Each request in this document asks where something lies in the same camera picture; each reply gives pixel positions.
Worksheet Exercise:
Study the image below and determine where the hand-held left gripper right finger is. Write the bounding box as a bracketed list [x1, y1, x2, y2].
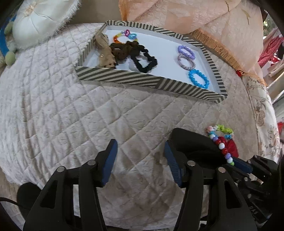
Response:
[164, 140, 258, 231]

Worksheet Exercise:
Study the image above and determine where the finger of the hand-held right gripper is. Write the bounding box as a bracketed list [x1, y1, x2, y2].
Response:
[172, 128, 231, 172]
[231, 155, 278, 185]

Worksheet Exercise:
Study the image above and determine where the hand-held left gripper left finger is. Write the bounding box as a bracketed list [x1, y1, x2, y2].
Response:
[23, 139, 118, 231]

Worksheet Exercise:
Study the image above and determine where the white red purple beaded bracelet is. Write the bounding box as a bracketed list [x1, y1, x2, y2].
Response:
[209, 132, 235, 166]

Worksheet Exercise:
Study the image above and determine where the blue beaded bracelet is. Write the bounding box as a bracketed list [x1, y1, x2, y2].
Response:
[188, 69, 209, 89]

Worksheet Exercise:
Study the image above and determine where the mauve beaded bracelet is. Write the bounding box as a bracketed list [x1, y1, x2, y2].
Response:
[177, 54, 196, 71]

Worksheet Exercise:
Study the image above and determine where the striped rectangular tray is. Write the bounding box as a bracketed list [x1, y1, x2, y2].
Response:
[74, 20, 228, 104]

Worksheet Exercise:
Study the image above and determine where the black scrunchie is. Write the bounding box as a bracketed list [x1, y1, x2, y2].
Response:
[131, 44, 158, 73]

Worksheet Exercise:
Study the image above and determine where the beige scrunchie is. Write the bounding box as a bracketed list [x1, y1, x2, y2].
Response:
[93, 32, 118, 68]

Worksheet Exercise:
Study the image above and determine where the brown scrunchie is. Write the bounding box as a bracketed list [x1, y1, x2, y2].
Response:
[110, 41, 144, 61]

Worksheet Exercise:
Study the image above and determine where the rainbow beaded bracelet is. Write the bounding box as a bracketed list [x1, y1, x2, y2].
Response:
[113, 29, 138, 44]

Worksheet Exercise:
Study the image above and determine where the red scrunchie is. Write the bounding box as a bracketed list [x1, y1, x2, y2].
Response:
[219, 136, 239, 158]

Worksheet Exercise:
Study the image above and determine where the floral printed bed sheet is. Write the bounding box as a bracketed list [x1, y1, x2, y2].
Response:
[242, 73, 284, 160]

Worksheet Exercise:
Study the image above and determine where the white quilted bedspread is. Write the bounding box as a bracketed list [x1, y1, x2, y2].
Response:
[0, 22, 267, 227]

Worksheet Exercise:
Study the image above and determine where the red patterned cloth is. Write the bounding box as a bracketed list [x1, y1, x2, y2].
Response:
[258, 36, 284, 67]

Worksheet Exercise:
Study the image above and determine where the peach fringed blanket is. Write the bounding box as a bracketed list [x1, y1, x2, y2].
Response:
[119, 0, 268, 86]

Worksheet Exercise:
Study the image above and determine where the green pom-pom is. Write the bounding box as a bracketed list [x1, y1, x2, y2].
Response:
[3, 22, 14, 35]
[5, 52, 16, 66]

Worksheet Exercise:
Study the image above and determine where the white fringed pillow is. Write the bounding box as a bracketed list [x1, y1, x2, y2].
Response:
[12, 0, 81, 48]

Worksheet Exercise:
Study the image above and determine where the blue fabric band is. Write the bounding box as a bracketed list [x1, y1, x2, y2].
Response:
[0, 21, 16, 58]

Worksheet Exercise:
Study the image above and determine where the pastel multicoloured bracelet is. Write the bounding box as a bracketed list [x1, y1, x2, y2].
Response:
[205, 124, 234, 137]

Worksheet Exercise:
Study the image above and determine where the black cable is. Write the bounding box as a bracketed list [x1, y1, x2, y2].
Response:
[0, 197, 25, 208]

